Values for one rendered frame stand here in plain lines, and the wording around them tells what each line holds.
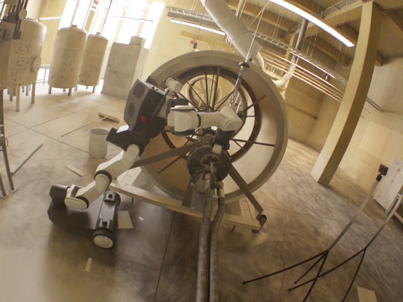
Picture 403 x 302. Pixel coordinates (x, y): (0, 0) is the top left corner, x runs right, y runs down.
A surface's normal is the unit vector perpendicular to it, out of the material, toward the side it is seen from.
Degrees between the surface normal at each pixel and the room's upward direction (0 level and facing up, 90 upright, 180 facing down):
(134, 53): 90
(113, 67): 90
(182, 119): 89
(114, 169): 90
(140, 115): 99
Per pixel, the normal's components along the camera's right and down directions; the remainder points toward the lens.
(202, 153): -0.04, 0.36
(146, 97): 0.62, 0.58
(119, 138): 0.24, 0.43
